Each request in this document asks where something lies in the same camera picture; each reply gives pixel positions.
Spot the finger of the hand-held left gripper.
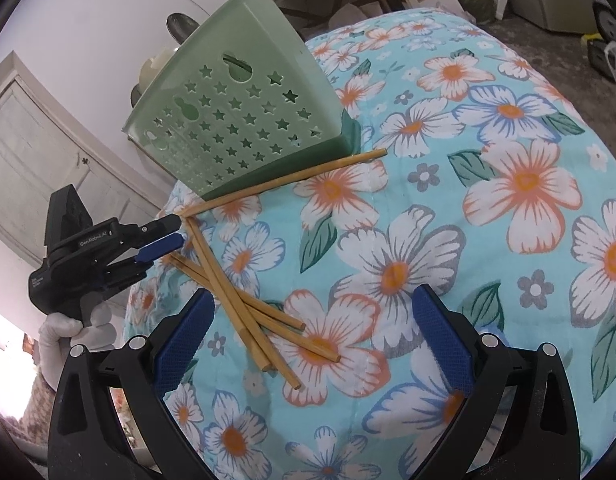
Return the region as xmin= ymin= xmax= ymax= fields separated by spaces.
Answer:
xmin=105 ymin=231 xmax=187 ymax=286
xmin=120 ymin=214 xmax=183 ymax=241

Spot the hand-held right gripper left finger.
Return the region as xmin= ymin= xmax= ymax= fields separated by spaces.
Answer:
xmin=47 ymin=287 xmax=217 ymax=480

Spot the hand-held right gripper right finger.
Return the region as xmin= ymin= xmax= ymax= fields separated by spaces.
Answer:
xmin=412 ymin=283 xmax=584 ymax=480

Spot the wooden chopstick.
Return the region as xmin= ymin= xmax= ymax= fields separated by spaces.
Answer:
xmin=163 ymin=257 xmax=341 ymax=363
xmin=179 ymin=148 xmax=389 ymax=216
xmin=186 ymin=220 xmax=269 ymax=373
xmin=170 ymin=252 xmax=306 ymax=332
xmin=193 ymin=225 xmax=303 ymax=391

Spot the cream plastic ladle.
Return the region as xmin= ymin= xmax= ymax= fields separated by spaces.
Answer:
xmin=139 ymin=50 xmax=181 ymax=92

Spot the green star-holed utensil basket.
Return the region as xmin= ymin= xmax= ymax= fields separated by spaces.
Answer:
xmin=121 ymin=0 xmax=363 ymax=201

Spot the metal spoon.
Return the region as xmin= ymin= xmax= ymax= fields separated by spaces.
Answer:
xmin=167 ymin=12 xmax=202 ymax=47

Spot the person's left hand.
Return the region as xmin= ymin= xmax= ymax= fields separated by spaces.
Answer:
xmin=35 ymin=301 xmax=120 ymax=396

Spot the white panelled door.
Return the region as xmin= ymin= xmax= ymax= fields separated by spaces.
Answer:
xmin=0 ymin=52 xmax=161 ymax=266

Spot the floral blue blanket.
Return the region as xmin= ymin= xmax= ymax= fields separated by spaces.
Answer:
xmin=123 ymin=7 xmax=616 ymax=480

